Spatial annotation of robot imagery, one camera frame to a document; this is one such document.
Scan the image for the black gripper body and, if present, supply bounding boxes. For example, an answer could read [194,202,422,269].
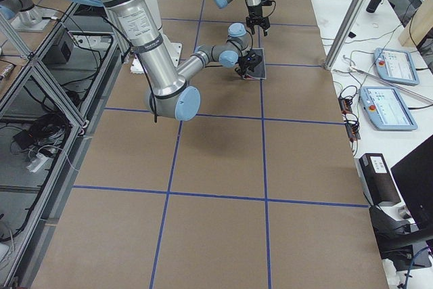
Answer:
[236,52,261,76]
[246,5,270,29]

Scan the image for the pink and grey towel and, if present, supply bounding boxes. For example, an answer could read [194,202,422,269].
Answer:
[241,48,267,80]

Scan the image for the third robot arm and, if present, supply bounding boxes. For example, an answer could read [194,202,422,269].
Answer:
[1,0,48,32]

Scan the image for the far teach pendant tablet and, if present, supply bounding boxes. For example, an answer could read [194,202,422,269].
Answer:
[373,47,419,85]

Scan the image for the teach pendant tablet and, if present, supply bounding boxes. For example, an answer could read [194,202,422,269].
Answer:
[373,47,419,85]
[359,86,417,131]

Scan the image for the near teach pendant tablet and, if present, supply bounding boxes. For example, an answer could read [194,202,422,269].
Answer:
[359,86,417,131]

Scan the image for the black box with label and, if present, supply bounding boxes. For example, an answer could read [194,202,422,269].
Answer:
[359,153,401,206]

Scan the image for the black monitor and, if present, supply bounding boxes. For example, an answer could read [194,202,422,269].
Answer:
[391,136,432,229]

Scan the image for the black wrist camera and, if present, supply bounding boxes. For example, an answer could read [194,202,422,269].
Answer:
[261,0,275,7]

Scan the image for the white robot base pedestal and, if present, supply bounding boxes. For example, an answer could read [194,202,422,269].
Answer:
[131,36,183,74]

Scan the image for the aluminium frame post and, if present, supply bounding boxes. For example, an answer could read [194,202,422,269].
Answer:
[323,0,365,70]

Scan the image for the aluminium frame rack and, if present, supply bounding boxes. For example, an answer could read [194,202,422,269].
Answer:
[1,4,122,288]

